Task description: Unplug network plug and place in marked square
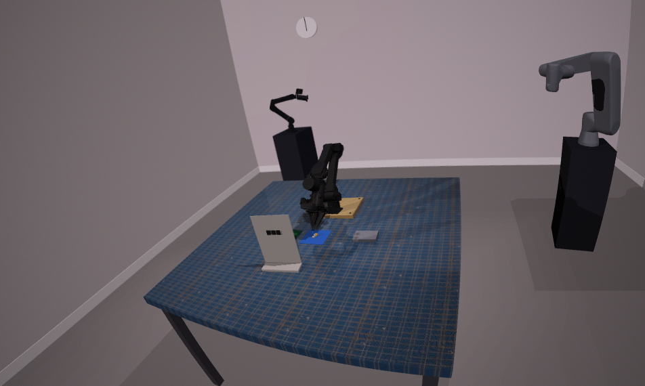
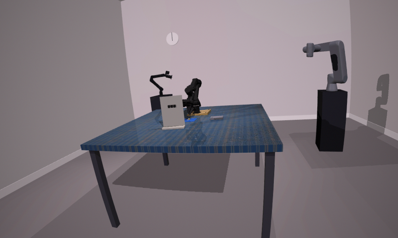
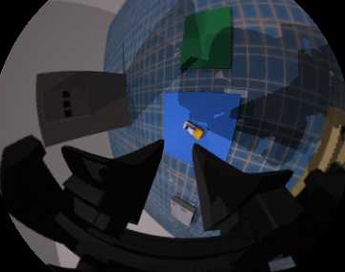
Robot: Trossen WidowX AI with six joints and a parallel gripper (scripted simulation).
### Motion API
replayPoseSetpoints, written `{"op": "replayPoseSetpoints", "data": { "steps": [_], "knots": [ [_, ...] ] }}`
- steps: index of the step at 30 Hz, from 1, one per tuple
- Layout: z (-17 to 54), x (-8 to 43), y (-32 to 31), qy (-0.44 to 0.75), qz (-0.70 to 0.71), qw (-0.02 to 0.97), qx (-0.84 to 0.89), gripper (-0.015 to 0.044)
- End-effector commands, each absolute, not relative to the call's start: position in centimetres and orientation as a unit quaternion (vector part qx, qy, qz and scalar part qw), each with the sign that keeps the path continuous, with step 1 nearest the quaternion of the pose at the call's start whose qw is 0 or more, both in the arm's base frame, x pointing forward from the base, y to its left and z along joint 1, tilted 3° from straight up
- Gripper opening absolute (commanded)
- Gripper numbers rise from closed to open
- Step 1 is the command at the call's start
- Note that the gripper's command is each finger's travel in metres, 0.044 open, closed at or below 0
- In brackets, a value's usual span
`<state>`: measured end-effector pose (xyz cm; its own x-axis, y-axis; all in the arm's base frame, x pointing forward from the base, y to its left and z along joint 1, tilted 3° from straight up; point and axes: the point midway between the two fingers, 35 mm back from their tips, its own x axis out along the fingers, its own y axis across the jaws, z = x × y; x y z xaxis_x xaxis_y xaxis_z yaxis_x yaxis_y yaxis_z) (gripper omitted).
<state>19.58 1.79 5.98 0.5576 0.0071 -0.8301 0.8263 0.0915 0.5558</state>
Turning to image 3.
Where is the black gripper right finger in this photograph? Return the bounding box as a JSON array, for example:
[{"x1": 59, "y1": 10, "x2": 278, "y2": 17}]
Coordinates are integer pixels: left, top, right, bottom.
[{"x1": 192, "y1": 143, "x2": 293, "y2": 232}]

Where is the blue flat square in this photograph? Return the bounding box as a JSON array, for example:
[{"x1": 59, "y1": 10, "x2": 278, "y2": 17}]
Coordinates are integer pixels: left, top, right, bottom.
[{"x1": 164, "y1": 91, "x2": 241, "y2": 165}]

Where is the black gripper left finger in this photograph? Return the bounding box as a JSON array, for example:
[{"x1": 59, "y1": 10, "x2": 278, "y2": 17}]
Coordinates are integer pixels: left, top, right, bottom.
[{"x1": 61, "y1": 139, "x2": 164, "y2": 225}]

